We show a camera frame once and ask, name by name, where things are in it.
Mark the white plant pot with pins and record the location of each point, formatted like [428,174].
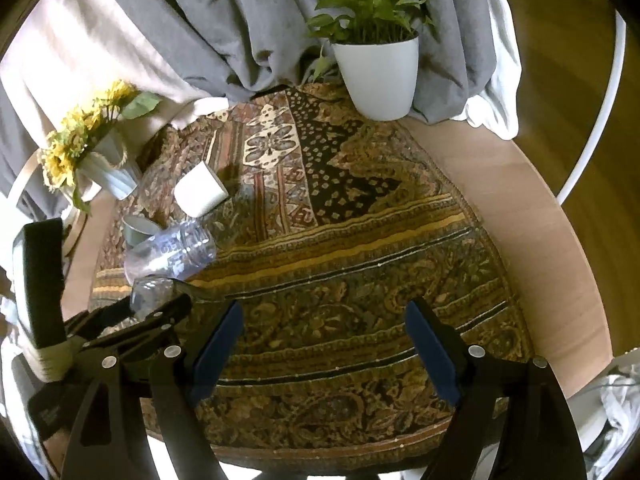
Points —
[380,78]

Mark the clear plastic bottle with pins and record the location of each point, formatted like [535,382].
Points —
[178,252]

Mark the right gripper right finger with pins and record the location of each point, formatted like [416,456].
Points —
[539,438]

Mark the patterned paisley table cloth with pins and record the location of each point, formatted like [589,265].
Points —
[332,225]

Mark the beige curtain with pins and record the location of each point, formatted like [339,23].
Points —
[67,50]

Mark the grey curtain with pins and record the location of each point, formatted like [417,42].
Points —
[470,67]

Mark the white cup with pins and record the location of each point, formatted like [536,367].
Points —
[199,191]

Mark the light blue ribbed vase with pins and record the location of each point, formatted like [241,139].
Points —
[111,165]

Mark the dark green bowl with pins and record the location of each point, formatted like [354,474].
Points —
[137,229]

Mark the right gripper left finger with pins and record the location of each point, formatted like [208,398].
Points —
[109,379]

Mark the green potted plant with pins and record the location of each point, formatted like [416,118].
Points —
[368,22]

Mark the dark glass cup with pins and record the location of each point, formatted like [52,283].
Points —
[149,294]

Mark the sunflower bouquet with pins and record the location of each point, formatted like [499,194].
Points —
[83,128]

